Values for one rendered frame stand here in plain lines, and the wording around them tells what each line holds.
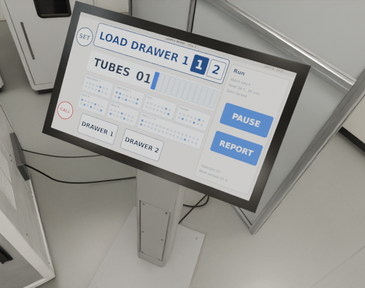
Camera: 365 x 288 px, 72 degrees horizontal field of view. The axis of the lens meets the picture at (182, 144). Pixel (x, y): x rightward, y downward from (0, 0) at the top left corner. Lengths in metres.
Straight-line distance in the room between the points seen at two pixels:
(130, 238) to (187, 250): 0.32
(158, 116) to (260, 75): 0.22
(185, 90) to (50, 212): 1.31
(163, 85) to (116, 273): 1.09
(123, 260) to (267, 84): 1.17
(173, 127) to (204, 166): 0.10
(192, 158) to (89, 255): 1.09
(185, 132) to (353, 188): 1.86
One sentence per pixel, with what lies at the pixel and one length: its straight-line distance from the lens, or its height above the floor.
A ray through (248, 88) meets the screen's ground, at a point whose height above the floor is 1.14.
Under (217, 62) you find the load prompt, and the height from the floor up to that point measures 1.17.
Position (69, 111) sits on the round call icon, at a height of 1.02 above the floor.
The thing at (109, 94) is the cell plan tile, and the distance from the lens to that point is 0.59.
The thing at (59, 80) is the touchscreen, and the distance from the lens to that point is 0.66.
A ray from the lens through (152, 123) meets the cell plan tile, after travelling 0.55.
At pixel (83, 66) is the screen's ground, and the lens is 0.63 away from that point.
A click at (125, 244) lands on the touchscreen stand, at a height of 0.04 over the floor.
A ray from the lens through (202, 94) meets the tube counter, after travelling 0.53.
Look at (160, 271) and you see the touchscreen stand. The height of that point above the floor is 0.04.
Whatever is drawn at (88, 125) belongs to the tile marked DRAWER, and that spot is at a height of 1.00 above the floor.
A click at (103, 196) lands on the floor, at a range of 1.67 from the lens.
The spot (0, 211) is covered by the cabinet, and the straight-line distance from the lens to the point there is 0.91.
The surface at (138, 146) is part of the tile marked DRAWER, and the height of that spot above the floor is 1.00.
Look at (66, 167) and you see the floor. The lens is 1.85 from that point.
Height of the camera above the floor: 1.41
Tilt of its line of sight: 46 degrees down
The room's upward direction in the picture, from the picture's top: 10 degrees clockwise
